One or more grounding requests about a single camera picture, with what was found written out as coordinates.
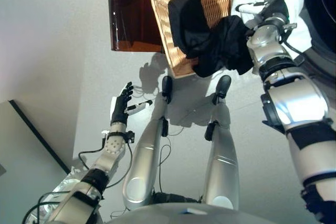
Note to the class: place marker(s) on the flat black garment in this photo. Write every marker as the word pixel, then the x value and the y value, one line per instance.
pixel 186 19

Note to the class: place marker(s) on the fuzzy black garment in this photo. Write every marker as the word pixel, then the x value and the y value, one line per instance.
pixel 225 48

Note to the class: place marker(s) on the brown glossy side table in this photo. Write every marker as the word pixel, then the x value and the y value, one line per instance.
pixel 131 19

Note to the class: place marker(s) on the rectangular wicker laundry basket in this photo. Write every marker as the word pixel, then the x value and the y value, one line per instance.
pixel 218 1

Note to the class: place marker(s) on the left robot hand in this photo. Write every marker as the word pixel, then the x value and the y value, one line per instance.
pixel 119 111

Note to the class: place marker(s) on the dark grey washing machine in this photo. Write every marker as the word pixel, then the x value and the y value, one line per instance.
pixel 323 58

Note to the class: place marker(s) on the silver robot torso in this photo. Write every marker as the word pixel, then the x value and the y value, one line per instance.
pixel 194 217

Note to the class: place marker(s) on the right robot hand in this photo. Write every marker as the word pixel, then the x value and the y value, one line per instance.
pixel 294 1

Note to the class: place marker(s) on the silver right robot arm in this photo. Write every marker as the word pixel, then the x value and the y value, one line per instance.
pixel 296 103

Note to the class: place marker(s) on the silver left robot leg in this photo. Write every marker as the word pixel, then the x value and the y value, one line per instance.
pixel 143 166

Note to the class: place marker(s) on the silver robot leg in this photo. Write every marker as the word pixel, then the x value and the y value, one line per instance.
pixel 221 166
pixel 143 166

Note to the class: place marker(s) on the silver right robot leg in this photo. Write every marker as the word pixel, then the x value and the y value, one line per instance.
pixel 221 166

